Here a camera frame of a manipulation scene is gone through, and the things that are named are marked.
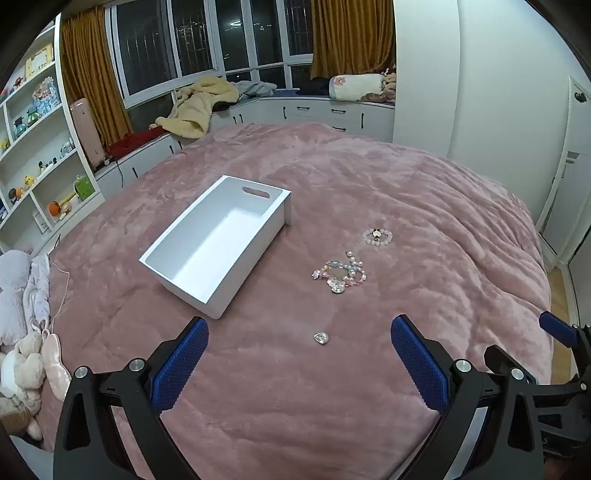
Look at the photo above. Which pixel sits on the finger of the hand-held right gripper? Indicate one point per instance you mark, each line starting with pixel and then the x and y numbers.
pixel 557 327
pixel 498 360

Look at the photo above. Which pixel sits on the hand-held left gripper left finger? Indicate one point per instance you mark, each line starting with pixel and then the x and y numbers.
pixel 182 364

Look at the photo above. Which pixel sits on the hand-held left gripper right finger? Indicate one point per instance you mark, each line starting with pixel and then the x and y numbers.
pixel 418 364

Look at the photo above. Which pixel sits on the clear heart gem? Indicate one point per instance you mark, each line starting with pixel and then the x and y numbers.
pixel 321 338

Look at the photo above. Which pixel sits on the white storage box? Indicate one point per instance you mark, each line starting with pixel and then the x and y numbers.
pixel 217 240

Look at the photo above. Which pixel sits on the pink plush mask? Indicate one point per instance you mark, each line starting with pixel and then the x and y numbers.
pixel 55 364

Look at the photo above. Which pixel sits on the white door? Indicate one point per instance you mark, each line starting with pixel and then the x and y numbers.
pixel 565 184

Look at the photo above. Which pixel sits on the beige teddy bear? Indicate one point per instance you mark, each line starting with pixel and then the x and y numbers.
pixel 21 369

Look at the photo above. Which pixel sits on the orange round toy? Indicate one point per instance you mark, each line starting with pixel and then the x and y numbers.
pixel 55 209

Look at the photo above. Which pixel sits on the pink plush blanket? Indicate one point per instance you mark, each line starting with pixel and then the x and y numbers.
pixel 346 175

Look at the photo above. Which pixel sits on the green toy box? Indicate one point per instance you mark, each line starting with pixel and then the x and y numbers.
pixel 83 187

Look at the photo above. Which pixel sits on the red cloth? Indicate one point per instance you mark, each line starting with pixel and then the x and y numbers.
pixel 134 141

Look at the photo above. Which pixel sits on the black door knob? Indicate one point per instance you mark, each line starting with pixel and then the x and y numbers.
pixel 580 96

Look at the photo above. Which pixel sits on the yellow figurine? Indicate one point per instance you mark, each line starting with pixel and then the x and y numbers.
pixel 29 180

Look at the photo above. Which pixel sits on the pink tower heater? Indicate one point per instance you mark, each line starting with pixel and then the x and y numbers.
pixel 87 134

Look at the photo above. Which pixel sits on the white bookshelf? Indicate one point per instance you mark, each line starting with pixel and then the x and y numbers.
pixel 69 134

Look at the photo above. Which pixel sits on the yellow fleece blanket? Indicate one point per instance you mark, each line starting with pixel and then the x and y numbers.
pixel 198 104

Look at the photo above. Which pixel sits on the rolled floral blanket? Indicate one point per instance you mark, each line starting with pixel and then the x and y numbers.
pixel 358 85

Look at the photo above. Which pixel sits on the grey cloth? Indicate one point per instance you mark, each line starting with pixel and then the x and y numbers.
pixel 258 87

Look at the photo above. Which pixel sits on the teal glass jar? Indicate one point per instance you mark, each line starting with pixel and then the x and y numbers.
pixel 25 123

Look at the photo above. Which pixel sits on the black cloth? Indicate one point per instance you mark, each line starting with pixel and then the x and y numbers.
pixel 314 86

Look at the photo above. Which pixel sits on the blue flower bouquet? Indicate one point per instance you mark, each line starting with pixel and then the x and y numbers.
pixel 46 97

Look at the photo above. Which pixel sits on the mustard curtain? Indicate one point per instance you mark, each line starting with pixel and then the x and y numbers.
pixel 353 32
pixel 92 74

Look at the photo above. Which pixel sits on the large bay window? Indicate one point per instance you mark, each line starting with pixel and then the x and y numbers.
pixel 207 37

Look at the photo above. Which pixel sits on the cream picture frame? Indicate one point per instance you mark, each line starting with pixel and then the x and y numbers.
pixel 39 60

